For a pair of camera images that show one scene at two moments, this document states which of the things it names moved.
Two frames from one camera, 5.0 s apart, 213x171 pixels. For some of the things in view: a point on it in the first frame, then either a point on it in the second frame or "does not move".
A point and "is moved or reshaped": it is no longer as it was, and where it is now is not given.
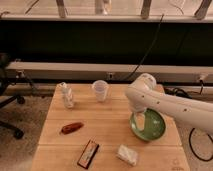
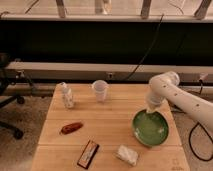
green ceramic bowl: x=154 y=125 is moved or reshaped
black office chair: x=7 y=98 does not move
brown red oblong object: x=72 y=128 does not move
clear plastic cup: x=100 y=89 does not move
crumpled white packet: x=125 y=153 does not move
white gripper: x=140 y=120 -> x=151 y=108
